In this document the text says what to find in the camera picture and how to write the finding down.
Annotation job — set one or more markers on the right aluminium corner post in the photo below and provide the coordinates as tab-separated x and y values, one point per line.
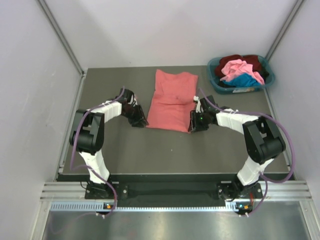
297	6

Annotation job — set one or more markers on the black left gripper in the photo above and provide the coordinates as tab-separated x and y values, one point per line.
140	118

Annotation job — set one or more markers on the light pink t shirt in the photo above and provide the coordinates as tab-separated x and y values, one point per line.
235	65

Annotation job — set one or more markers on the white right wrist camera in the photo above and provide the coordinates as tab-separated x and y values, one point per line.
198	107

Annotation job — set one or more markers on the coral red t shirt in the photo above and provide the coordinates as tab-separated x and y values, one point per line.
172	101

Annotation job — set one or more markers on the blue t shirt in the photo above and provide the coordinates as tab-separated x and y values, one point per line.
242	81

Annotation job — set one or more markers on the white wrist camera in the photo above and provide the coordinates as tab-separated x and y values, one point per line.
198	107
133	101

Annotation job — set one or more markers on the aluminium corner post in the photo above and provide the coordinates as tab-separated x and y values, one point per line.
297	6
60	35

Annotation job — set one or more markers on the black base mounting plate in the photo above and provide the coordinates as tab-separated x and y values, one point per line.
173	190

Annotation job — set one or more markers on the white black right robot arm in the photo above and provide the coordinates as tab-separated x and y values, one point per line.
262	137

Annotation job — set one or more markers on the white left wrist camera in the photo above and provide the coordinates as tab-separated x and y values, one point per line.
133	101

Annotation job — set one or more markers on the left aluminium corner post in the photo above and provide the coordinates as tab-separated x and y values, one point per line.
60	35

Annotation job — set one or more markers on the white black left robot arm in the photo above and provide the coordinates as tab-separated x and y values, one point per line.
87	137

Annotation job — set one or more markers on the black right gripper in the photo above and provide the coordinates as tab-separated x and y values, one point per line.
195	126

